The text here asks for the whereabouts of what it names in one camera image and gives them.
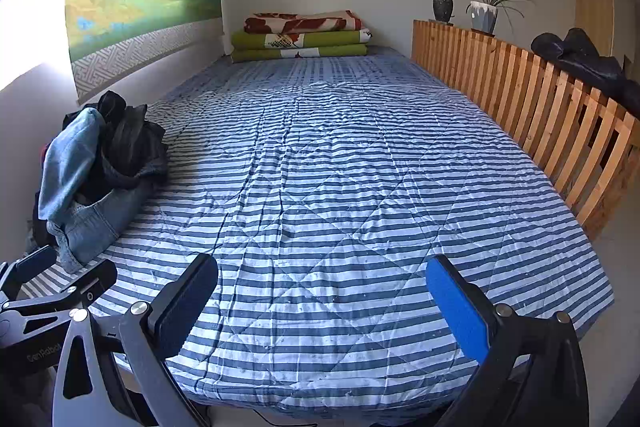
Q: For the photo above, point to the wooden slatted bed rail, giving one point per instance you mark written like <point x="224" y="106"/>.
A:
<point x="500" y="72"/>

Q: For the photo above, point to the black padded jacket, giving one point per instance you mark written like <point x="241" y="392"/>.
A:
<point x="590" y="62"/>

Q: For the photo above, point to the white potted plant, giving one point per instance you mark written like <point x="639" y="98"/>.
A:
<point x="482" y="17"/>

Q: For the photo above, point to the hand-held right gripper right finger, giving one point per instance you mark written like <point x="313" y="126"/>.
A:
<point x="460" y="312"/>

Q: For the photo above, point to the red cream folded blanket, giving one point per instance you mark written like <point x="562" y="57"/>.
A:
<point x="300" y="23"/>

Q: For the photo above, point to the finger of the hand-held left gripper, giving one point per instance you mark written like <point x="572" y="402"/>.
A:
<point x="90" y="282"/>
<point x="32" y="263"/>

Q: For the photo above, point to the blue white striped bedspread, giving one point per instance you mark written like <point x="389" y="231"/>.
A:
<point x="325" y="182"/>

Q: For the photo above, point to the dark ceramic pot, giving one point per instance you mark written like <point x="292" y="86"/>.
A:
<point x="443" y="9"/>

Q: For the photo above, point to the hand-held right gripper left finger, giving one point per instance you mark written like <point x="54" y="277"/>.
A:
<point x="182" y="307"/>

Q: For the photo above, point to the green folded blanket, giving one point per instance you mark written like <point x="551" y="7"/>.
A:
<point x="250" y="41"/>
<point x="250" y="56"/>

